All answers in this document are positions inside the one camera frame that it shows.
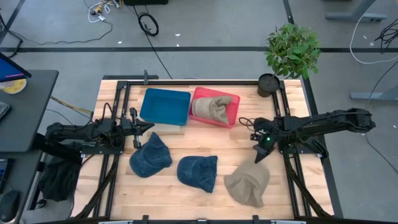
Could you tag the black box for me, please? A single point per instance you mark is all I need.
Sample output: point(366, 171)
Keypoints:
point(145, 2)

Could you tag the dark blue denim cap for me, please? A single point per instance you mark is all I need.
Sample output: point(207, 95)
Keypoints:
point(196, 172)
point(150, 160)

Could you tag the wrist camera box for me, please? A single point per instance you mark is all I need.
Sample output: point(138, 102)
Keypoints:
point(260, 125)
point(125, 124)

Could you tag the blue plastic bin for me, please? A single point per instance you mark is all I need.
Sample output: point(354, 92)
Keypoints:
point(164, 107)

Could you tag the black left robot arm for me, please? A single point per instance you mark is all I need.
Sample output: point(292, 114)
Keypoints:
point(77, 130)

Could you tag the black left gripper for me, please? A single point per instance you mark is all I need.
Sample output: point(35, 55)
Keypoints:
point(136, 137)

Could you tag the black fabric bag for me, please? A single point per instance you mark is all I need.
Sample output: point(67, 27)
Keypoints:
point(59, 180)

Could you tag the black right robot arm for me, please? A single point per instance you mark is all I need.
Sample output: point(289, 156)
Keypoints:
point(326, 119)

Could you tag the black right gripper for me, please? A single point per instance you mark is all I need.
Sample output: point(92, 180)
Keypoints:
point(265, 140)

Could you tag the dark keyboard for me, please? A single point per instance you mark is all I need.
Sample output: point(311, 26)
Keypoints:
point(3, 110)

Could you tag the yellow round plate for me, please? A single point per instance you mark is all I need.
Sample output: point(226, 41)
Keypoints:
point(14, 86)

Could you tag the grey desk foot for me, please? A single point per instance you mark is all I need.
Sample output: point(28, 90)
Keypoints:
point(373, 96)

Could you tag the grey desk leg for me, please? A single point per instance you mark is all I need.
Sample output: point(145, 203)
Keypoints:
point(357, 15)

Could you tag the computer monitor blue screen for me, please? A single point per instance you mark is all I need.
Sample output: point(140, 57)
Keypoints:
point(9, 70)

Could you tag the black computer mouse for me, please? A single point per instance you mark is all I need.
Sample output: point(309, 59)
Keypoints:
point(9, 205)

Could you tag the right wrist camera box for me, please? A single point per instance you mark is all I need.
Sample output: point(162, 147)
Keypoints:
point(260, 125)

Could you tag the black plant pot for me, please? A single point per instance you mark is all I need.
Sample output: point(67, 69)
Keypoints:
point(269, 85)

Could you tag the green leafy small tree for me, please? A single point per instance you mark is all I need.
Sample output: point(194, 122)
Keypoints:
point(292, 49)

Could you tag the beige cotton cap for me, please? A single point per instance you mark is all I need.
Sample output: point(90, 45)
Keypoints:
point(211, 109)
point(247, 183)

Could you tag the grey side desk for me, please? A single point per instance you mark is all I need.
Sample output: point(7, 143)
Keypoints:
point(28, 109)

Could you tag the pink plastic bin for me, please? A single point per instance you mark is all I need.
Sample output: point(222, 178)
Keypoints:
point(234, 102)

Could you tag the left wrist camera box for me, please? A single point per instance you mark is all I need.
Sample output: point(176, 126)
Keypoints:
point(125, 124)

